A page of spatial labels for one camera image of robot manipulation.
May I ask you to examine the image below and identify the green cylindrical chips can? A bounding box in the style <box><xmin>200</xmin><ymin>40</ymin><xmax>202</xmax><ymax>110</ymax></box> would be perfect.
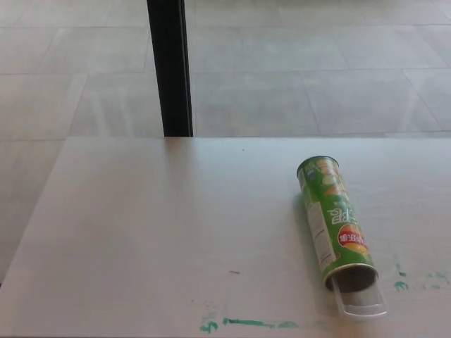
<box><xmin>296</xmin><ymin>155</ymin><xmax>379</xmax><ymax>293</ymax></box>

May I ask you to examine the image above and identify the black vertical post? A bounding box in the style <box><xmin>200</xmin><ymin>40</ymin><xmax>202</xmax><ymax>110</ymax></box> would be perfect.
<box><xmin>147</xmin><ymin>0</ymin><xmax>194</xmax><ymax>138</ymax></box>

